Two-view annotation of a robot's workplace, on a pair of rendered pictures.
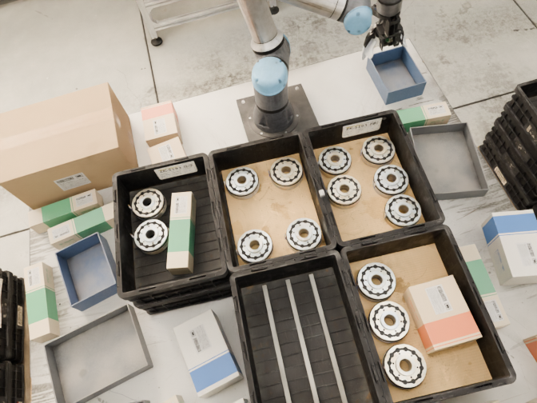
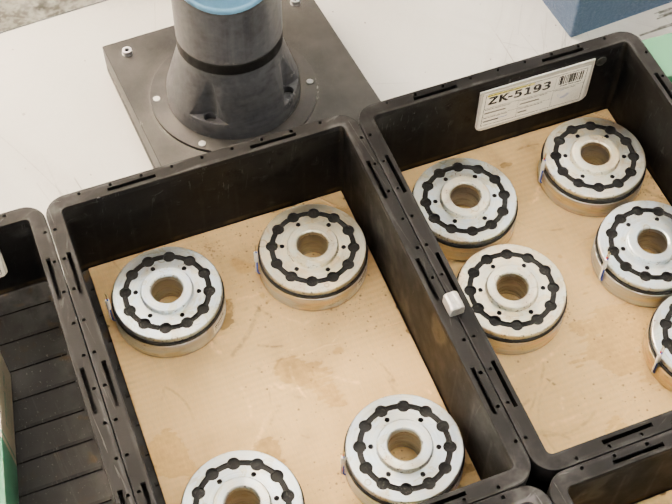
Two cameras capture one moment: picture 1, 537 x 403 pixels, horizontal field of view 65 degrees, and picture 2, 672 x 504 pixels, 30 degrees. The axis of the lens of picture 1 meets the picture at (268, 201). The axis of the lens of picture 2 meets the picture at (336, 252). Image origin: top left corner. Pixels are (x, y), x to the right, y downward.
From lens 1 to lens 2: 0.21 m
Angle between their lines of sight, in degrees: 12
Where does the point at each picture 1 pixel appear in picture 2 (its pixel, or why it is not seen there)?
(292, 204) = (345, 355)
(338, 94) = (423, 15)
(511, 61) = not seen: outside the picture
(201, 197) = (29, 362)
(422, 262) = not seen: outside the picture
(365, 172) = (563, 232)
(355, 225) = (562, 402)
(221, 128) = (61, 140)
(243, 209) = (181, 388)
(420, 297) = not seen: outside the picture
